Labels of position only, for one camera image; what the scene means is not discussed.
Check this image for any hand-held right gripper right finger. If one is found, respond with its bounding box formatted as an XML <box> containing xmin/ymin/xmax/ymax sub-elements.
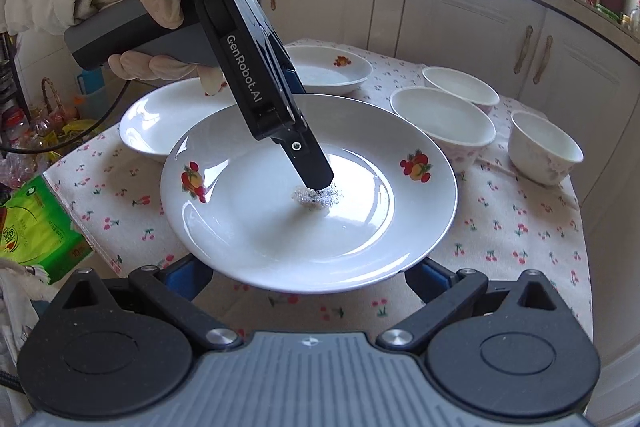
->
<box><xmin>376</xmin><ymin>258</ymin><xmax>571</xmax><ymax>355</ymax></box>

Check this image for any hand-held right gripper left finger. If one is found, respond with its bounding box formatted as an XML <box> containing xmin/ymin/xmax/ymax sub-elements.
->
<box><xmin>47</xmin><ymin>254</ymin><xmax>244</xmax><ymax>354</ymax></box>

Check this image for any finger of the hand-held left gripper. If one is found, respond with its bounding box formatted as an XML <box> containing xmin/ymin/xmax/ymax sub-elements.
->
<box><xmin>270</xmin><ymin>128</ymin><xmax>335</xmax><ymax>202</ymax></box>

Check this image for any steel wool scrubber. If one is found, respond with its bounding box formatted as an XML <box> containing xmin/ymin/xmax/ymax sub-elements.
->
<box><xmin>291</xmin><ymin>186</ymin><xmax>342</xmax><ymax>211</ymax></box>

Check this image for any large white fruit-print plate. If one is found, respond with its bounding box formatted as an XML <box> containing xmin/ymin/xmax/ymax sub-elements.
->
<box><xmin>160</xmin><ymin>93</ymin><xmax>459</xmax><ymax>294</ymax></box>

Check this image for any white floral bowl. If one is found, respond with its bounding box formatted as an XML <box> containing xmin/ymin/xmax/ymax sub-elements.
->
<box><xmin>389</xmin><ymin>86</ymin><xmax>496</xmax><ymax>168</ymax></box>
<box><xmin>507</xmin><ymin>111</ymin><xmax>585</xmax><ymax>186</ymax></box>

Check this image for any cherry-print tablecloth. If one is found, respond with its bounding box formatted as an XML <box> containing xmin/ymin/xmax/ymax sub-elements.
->
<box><xmin>42</xmin><ymin>38</ymin><xmax>594</xmax><ymax>344</ymax></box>

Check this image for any white deep fruit-print plate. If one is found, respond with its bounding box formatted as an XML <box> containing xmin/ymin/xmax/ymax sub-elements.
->
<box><xmin>282</xmin><ymin>45</ymin><xmax>374</xmax><ymax>96</ymax></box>

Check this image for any green tissue packet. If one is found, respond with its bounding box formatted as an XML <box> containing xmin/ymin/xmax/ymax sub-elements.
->
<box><xmin>0</xmin><ymin>176</ymin><xmax>95</xmax><ymax>284</ymax></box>

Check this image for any white cloth bag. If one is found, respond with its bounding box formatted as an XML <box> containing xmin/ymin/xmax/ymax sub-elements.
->
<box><xmin>0</xmin><ymin>256</ymin><xmax>56</xmax><ymax>427</ymax></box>

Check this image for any blue plastic bin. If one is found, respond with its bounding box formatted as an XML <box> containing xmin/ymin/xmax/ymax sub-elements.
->
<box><xmin>76</xmin><ymin>70</ymin><xmax>110</xmax><ymax>130</ymax></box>

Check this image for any wicker basket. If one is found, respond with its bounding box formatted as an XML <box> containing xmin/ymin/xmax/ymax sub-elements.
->
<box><xmin>30</xmin><ymin>77</ymin><xmax>69</xmax><ymax>134</ymax></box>

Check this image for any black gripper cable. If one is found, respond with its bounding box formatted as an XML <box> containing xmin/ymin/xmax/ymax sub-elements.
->
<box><xmin>0</xmin><ymin>79</ymin><xmax>132</xmax><ymax>154</ymax></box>

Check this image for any black braided cable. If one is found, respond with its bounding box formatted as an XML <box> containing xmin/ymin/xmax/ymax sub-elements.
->
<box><xmin>0</xmin><ymin>367</ymin><xmax>26</xmax><ymax>395</ymax></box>

